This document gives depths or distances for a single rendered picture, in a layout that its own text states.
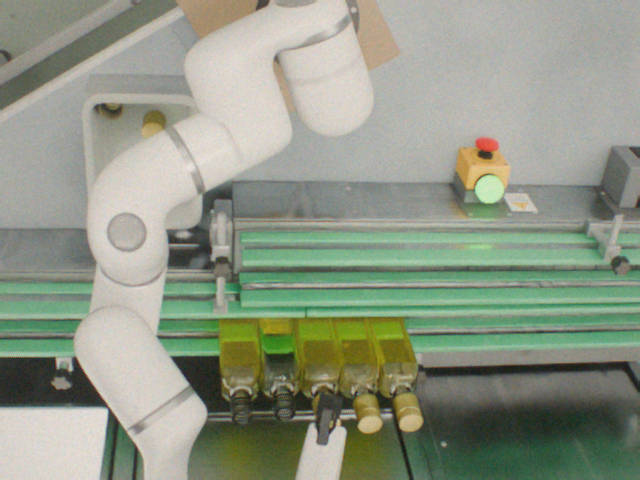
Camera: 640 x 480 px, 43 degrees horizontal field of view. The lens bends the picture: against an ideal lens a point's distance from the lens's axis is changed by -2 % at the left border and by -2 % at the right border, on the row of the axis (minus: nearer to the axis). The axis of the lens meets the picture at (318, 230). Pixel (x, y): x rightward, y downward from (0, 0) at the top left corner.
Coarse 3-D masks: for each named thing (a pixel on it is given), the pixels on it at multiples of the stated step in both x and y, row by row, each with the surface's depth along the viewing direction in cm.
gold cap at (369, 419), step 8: (360, 400) 114; (368, 400) 114; (376, 400) 115; (360, 408) 113; (368, 408) 113; (376, 408) 113; (360, 416) 112; (368, 416) 111; (376, 416) 112; (360, 424) 112; (368, 424) 112; (376, 424) 112; (368, 432) 113
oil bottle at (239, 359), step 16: (224, 320) 125; (240, 320) 125; (224, 336) 122; (240, 336) 122; (256, 336) 123; (224, 352) 119; (240, 352) 119; (256, 352) 119; (224, 368) 116; (240, 368) 116; (256, 368) 116; (224, 384) 115; (240, 384) 115; (256, 384) 116
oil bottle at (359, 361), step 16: (336, 320) 127; (352, 320) 127; (336, 336) 124; (352, 336) 124; (368, 336) 124; (352, 352) 121; (368, 352) 121; (352, 368) 118; (368, 368) 118; (352, 384) 117
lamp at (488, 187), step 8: (480, 176) 132; (488, 176) 132; (496, 176) 132; (480, 184) 131; (488, 184) 131; (496, 184) 131; (480, 192) 131; (488, 192) 131; (496, 192) 131; (488, 200) 132; (496, 200) 132
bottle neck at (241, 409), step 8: (232, 392) 115; (240, 392) 114; (248, 392) 114; (232, 400) 113; (240, 400) 112; (248, 400) 113; (232, 408) 112; (240, 408) 111; (248, 408) 112; (232, 416) 111; (240, 416) 113; (248, 416) 112; (240, 424) 112
